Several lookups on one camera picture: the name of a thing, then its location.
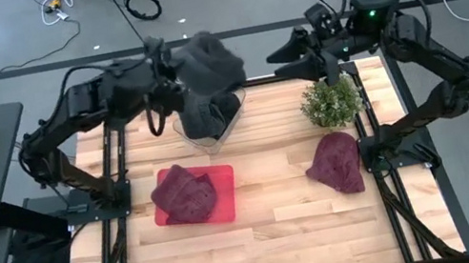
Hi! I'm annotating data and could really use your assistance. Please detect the small green potted plant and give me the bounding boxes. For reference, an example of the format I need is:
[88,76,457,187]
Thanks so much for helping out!
[296,70,369,135]

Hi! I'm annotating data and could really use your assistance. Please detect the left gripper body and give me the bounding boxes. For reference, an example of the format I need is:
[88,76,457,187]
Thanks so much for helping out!
[153,60,193,114]

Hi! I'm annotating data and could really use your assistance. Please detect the black brimmed cap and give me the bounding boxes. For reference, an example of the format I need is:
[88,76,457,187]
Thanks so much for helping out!
[208,87,246,130]

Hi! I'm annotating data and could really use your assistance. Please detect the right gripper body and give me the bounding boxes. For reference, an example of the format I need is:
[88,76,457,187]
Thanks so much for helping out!
[303,26,356,90]

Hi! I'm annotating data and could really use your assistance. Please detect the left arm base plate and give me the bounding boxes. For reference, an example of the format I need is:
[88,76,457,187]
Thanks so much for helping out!
[26,178,137,234]

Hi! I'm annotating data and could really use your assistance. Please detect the clear plastic bin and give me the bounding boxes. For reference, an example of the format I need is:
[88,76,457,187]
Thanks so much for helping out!
[167,84,257,163]

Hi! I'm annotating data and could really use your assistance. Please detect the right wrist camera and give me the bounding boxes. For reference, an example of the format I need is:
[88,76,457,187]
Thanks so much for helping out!
[302,0,336,37]

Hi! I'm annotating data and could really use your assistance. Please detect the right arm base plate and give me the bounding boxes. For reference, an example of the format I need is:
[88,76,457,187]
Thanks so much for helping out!
[356,124,439,177]

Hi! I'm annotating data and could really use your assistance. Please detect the coiled black cable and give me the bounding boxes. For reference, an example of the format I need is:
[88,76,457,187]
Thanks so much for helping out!
[122,0,165,26]

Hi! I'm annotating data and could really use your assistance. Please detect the long black floor cable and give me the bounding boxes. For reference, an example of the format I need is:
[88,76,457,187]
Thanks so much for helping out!
[107,0,151,50]

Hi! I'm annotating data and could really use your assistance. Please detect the black knit beanie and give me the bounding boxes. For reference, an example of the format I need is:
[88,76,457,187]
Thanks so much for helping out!
[167,26,252,107]

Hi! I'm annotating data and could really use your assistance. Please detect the red translucent plastic bin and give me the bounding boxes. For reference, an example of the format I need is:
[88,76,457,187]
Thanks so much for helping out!
[145,155,243,237]

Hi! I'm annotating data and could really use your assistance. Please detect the white cable bundle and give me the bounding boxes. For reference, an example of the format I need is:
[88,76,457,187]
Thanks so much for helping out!
[31,0,93,29]

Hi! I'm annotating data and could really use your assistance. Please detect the maroon knit beanie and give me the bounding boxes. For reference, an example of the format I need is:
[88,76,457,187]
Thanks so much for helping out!
[145,157,223,233]
[298,128,368,202]

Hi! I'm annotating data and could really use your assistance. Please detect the black bag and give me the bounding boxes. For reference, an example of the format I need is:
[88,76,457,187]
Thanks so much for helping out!
[0,222,75,263]

